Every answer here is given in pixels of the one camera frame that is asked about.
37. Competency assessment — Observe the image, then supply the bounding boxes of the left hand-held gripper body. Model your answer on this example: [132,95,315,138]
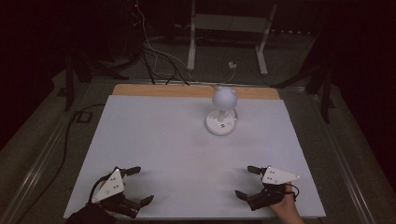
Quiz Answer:
[91,167,142,218]

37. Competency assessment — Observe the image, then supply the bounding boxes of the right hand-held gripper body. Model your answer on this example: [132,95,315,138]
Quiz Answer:
[247,165,301,212]

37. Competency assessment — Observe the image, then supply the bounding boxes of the white round table lamp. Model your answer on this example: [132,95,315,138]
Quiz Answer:
[205,86,239,137]

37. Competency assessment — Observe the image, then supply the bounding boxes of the person's left hand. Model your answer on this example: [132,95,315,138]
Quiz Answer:
[94,201,121,219]

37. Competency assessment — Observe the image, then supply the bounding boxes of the person's right hand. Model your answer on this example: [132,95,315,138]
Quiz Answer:
[269,183,305,224]

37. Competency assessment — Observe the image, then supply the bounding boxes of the person's dark sleeve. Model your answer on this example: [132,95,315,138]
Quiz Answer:
[64,202,118,224]

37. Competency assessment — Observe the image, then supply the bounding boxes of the white table mat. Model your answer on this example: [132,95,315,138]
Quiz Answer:
[63,94,327,219]

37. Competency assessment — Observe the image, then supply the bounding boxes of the black floor socket plate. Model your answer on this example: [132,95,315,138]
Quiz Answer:
[74,111,93,124]

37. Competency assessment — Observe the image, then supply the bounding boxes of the wooden table board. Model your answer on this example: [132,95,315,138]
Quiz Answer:
[111,83,281,101]

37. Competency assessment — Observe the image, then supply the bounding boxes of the black stand legs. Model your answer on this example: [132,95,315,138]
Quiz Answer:
[270,31,337,124]
[64,46,130,112]

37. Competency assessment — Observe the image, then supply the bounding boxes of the white metal stand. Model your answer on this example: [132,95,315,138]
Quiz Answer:
[186,0,278,77]

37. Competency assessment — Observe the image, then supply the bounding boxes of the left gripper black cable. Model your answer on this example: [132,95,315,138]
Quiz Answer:
[88,175,110,203]

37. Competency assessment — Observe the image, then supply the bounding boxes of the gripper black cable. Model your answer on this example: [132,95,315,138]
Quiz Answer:
[284,183,301,202]
[88,175,110,203]

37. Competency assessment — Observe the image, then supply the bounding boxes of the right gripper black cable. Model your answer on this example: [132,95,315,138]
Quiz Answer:
[284,183,301,202]

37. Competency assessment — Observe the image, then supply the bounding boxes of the long black floor cable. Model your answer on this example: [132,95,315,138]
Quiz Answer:
[14,103,106,224]

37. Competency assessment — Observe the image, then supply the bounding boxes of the metal table frame rail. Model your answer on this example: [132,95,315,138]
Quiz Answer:
[303,88,377,224]
[0,81,98,224]

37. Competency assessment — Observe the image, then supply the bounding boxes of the white lamp cable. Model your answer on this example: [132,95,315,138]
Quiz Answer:
[214,66,239,91]

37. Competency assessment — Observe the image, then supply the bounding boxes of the bundle of black cables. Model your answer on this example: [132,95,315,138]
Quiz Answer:
[140,45,191,87]

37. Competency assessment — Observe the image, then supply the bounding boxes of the thin white cable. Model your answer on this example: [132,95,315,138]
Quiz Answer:
[135,3,219,87]

